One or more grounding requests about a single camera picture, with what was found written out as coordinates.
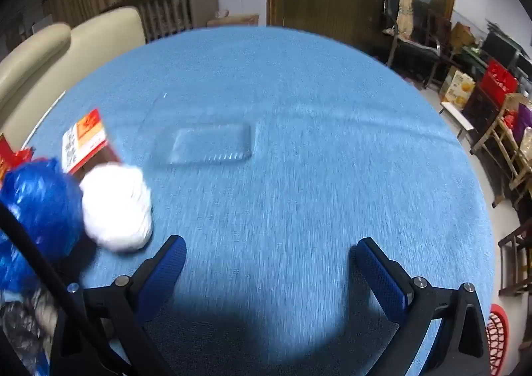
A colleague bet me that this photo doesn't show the white paper ball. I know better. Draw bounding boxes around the white paper ball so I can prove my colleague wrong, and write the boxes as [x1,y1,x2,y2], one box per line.
[80,163,152,253]

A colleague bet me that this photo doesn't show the blue plastic bag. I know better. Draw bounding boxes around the blue plastic bag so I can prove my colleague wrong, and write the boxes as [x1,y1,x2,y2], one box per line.
[0,157,85,296]

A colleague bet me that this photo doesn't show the orange white carton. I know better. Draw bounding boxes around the orange white carton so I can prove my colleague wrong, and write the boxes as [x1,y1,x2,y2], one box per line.
[61,109,121,180]

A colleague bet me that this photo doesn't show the red plastic waste basket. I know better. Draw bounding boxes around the red plastic waste basket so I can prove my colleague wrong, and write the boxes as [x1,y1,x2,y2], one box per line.
[486,304,509,376]

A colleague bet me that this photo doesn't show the red crumpled plastic bag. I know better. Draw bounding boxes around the red crumpled plastic bag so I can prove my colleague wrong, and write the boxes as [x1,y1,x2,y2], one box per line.
[0,135,34,182]

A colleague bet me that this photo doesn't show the small white stool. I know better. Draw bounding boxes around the small white stool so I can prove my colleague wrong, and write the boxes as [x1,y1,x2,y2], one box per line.
[439,101,474,141]

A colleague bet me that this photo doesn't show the wicker chair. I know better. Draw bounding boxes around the wicker chair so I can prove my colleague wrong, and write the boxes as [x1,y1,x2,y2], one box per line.
[470,93,531,210]

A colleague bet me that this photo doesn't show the blue bed sheet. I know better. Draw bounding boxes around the blue bed sheet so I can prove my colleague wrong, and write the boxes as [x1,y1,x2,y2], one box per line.
[31,27,494,375]

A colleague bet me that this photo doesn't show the purple bag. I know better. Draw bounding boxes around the purple bag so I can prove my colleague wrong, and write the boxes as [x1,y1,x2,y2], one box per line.
[512,103,532,145]

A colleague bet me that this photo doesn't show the cream leather headboard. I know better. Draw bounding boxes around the cream leather headboard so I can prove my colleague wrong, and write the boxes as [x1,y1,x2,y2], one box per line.
[1,7,145,149]

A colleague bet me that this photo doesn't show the orange fruit carton box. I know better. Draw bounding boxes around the orange fruit carton box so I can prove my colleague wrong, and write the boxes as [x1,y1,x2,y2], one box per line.
[439,66,475,111]

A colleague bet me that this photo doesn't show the red gift bag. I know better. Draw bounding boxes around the red gift bag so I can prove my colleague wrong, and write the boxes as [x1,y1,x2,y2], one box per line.
[480,59,518,108]

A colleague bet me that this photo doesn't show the black armchair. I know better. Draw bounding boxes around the black armchair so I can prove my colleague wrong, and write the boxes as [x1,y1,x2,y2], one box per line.
[382,0,453,88]

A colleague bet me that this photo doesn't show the wooden radiator cover cabinet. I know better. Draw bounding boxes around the wooden radiator cover cabinet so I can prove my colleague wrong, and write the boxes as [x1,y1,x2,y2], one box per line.
[105,0,219,43]

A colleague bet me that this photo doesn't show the black cable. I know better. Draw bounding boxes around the black cable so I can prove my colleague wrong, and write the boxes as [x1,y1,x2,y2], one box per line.
[0,200,101,376]

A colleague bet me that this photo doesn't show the brown cardboard box by wall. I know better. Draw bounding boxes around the brown cardboard box by wall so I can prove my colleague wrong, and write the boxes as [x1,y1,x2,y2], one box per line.
[206,13,260,28]

